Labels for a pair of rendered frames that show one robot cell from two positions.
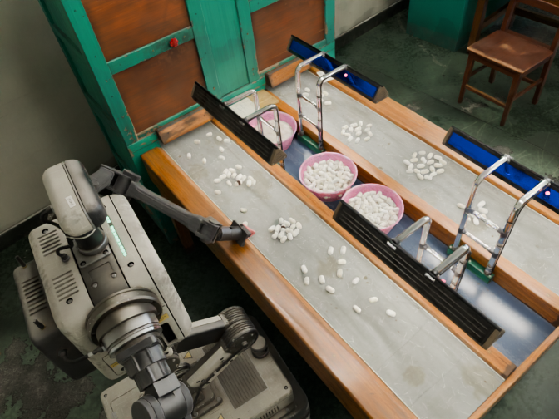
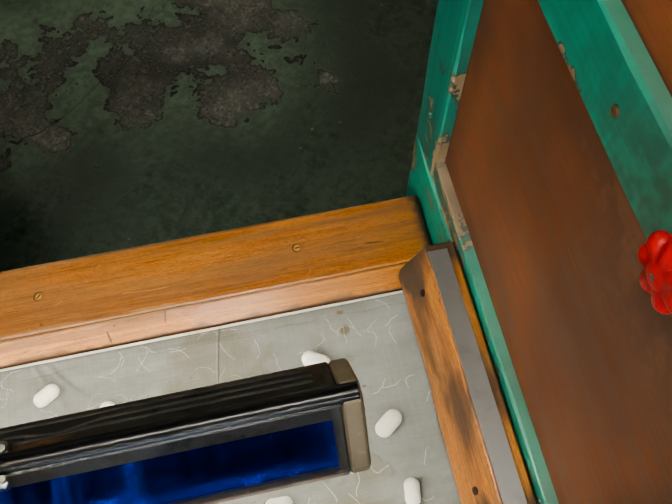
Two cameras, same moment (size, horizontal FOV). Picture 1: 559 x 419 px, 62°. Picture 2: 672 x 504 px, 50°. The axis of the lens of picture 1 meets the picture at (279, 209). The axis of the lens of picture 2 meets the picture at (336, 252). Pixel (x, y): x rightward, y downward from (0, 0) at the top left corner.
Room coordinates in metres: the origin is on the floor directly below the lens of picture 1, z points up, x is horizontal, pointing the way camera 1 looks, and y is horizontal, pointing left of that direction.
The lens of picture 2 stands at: (1.88, 0.17, 1.57)
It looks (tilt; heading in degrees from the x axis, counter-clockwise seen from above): 64 degrees down; 109
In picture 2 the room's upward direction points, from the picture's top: straight up
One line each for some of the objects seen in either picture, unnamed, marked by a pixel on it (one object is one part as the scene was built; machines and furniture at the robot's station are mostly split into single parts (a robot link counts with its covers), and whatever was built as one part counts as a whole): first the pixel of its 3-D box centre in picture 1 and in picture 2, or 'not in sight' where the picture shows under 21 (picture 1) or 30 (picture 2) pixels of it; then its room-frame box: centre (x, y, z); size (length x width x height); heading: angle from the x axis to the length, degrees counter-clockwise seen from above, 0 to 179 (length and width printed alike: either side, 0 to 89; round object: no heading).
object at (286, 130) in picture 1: (272, 135); not in sight; (1.88, -0.02, 0.71); 0.22 x 0.22 x 0.06
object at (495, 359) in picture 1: (324, 219); not in sight; (1.28, -0.19, 0.71); 1.81 x 0.05 x 0.11; 31
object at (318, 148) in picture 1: (322, 105); not in sight; (1.84, -0.28, 0.90); 0.20 x 0.19 x 0.45; 31
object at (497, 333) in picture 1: (409, 263); not in sight; (0.76, -0.37, 1.08); 0.62 x 0.08 x 0.07; 31
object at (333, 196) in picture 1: (328, 179); not in sight; (1.51, -0.24, 0.72); 0.27 x 0.27 x 0.10
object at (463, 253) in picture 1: (421, 281); not in sight; (0.80, -0.44, 0.90); 0.20 x 0.19 x 0.45; 31
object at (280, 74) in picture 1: (289, 70); not in sight; (2.29, -0.17, 0.83); 0.30 x 0.06 x 0.07; 121
